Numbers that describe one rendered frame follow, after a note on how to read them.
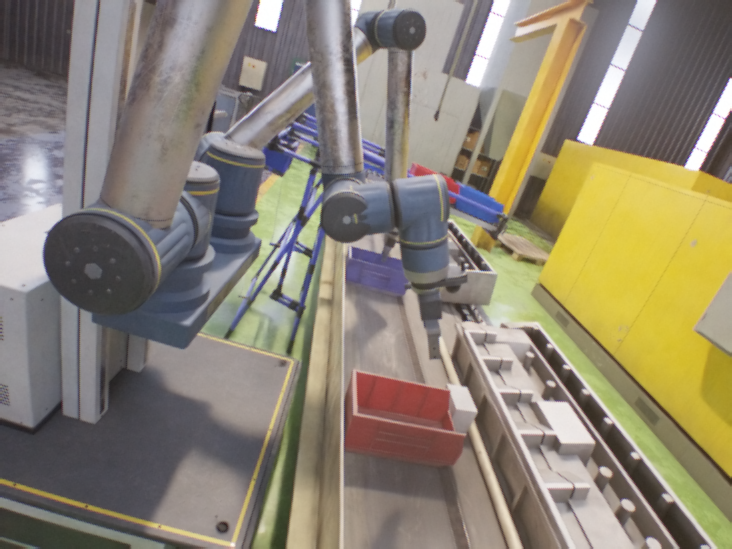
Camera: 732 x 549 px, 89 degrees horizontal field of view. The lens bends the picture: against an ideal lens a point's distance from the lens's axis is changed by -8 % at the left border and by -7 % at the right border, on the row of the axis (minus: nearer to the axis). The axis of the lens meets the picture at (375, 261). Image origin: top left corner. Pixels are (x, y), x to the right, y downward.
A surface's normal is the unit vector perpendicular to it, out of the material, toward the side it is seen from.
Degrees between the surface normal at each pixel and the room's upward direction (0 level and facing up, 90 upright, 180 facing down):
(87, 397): 90
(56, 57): 90
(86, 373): 90
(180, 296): 23
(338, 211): 90
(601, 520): 10
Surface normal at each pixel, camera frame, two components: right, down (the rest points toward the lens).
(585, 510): 0.14, -0.92
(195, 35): 0.42, 0.51
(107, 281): 0.08, 0.39
